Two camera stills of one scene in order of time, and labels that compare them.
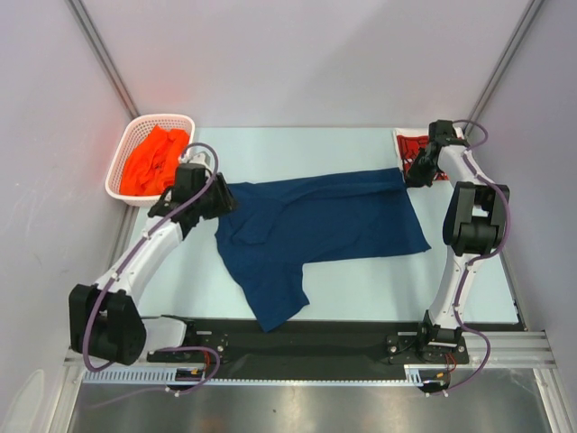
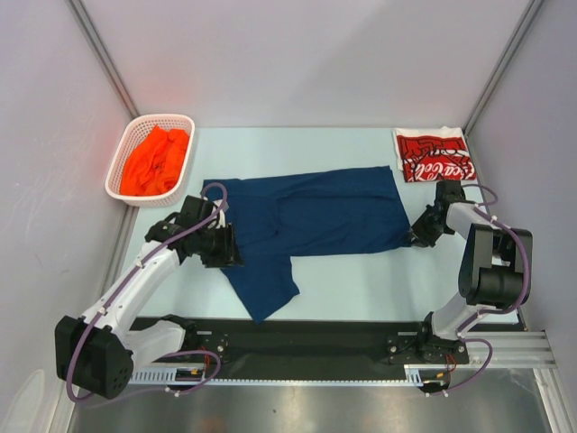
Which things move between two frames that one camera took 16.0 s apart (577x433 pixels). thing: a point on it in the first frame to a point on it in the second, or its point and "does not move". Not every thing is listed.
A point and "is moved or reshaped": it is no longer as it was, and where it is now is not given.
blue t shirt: (279, 225) is moved or reshaped
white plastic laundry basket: (148, 160) does not move
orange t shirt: (151, 169) does not move
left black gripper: (225, 201) to (229, 253)
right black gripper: (421, 167) to (426, 228)
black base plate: (319, 345) does not move
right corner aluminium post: (516, 38) does not move
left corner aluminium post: (96, 41) does not move
